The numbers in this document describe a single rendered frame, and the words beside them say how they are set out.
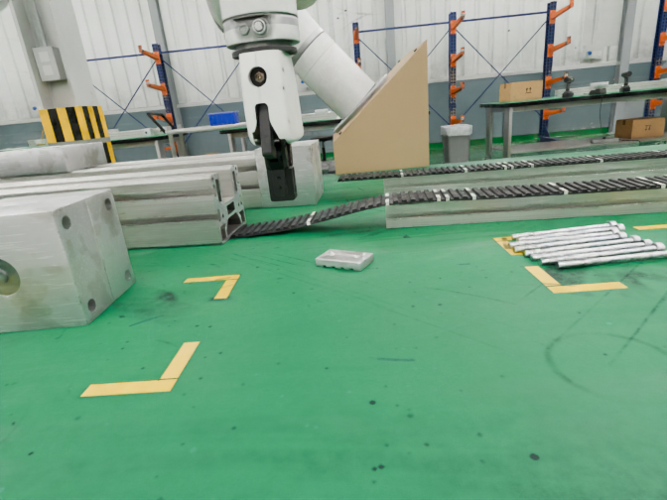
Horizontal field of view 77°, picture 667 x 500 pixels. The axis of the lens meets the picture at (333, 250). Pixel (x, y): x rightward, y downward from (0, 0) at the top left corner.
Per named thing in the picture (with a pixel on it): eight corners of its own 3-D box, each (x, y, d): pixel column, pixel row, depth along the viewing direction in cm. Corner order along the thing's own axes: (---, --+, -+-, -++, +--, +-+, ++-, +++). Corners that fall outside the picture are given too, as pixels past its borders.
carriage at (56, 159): (111, 177, 81) (102, 141, 79) (72, 187, 71) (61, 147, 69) (37, 183, 83) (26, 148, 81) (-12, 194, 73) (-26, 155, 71)
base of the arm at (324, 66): (341, 125, 120) (293, 77, 116) (389, 72, 112) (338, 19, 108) (332, 140, 104) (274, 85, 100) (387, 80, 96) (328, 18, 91)
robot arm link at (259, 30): (289, 8, 43) (292, 41, 44) (303, 23, 51) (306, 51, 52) (209, 19, 44) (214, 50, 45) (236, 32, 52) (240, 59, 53)
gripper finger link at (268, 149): (265, 138, 44) (278, 168, 49) (269, 81, 47) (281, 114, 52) (254, 139, 44) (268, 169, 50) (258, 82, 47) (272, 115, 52)
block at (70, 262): (146, 273, 44) (123, 184, 41) (87, 325, 34) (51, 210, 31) (53, 281, 45) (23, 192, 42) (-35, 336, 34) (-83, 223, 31)
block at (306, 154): (325, 189, 80) (320, 138, 77) (316, 204, 68) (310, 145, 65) (279, 192, 81) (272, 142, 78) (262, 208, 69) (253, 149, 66)
